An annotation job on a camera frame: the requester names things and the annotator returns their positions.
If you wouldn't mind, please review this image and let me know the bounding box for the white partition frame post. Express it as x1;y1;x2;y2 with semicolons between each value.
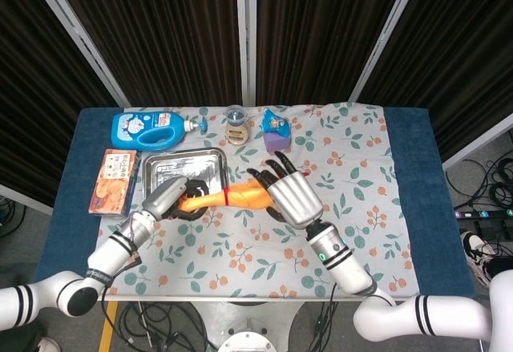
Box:
235;0;257;107
347;0;422;103
22;0;131;107
442;113;513;170
0;185;53;213

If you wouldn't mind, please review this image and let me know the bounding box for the shiny metal tray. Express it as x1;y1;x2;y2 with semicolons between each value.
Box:
143;148;229;200

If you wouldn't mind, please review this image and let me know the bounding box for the beige mayonnaise squeeze bottle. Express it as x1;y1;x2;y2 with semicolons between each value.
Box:
224;105;250;146

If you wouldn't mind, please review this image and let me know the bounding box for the blue detergent pump bottle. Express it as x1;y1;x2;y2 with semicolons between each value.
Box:
111;111;209;152

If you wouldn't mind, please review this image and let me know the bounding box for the yellow floor tape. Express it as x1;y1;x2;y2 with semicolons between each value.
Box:
98;301;119;352

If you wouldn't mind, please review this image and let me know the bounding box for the orange and blue food box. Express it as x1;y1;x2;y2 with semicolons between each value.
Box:
88;148;141;217

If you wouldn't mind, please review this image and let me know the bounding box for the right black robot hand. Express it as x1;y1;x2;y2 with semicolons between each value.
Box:
247;150;325;231

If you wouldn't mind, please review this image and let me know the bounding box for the black cable bundle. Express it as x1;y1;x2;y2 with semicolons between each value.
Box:
102;301;220;352
446;155;513;208

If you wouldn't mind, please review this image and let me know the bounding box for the white floral tablecloth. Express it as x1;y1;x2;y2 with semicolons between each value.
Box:
98;101;420;299

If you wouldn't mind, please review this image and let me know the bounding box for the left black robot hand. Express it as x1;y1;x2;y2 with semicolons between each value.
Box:
140;176;212;224

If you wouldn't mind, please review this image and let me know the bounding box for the dark blue table cloth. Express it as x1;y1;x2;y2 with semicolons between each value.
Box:
34;106;476;299

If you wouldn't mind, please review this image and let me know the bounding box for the black and white sneaker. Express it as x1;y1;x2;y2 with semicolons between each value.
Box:
459;230;498;285

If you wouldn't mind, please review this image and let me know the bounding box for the black power strip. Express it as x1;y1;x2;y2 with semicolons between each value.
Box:
454;207;513;221

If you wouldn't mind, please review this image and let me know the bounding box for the orange rubber chicken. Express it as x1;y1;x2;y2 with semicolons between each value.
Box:
176;170;310;215

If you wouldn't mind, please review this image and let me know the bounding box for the blue snack bag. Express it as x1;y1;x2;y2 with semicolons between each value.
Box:
261;107;290;136

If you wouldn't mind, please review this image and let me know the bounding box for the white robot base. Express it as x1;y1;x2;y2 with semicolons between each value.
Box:
188;299;305;352

